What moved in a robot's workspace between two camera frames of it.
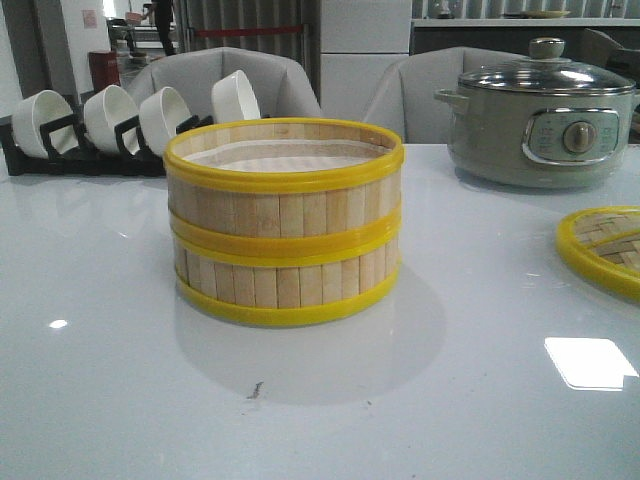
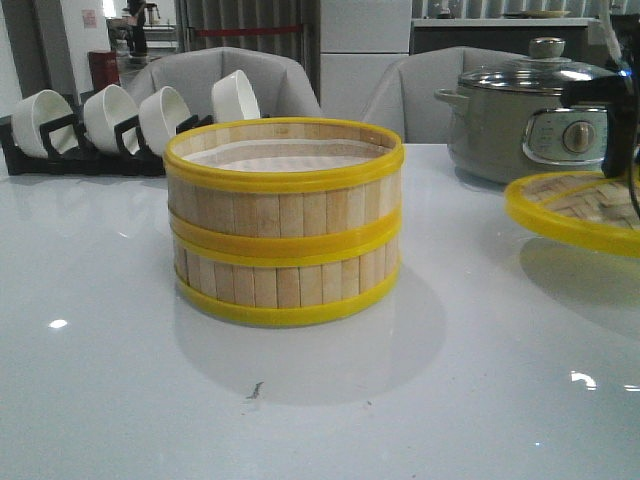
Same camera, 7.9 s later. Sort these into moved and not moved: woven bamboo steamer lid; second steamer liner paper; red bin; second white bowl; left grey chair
Moved: woven bamboo steamer lid
Not moved: left grey chair; second steamer liner paper; red bin; second white bowl
